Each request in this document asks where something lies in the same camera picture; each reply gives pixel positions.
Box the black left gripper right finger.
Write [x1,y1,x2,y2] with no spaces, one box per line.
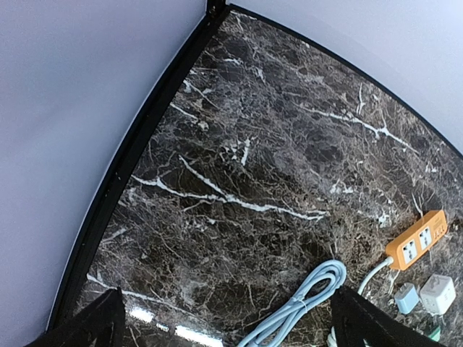
[331,287,441,347]

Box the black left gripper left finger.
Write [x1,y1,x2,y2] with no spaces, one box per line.
[27,288,125,347]

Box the green charger plug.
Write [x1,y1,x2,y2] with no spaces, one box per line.
[426,325,441,342]

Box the light blue power cable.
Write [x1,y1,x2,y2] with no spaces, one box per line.
[237,259,347,347]

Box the light blue charger plug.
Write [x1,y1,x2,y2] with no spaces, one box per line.
[394,283,420,314]

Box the white cube socket adapter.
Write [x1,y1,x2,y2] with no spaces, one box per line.
[420,274,456,315]

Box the orange power strip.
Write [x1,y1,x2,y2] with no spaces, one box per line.
[386,210,448,271]

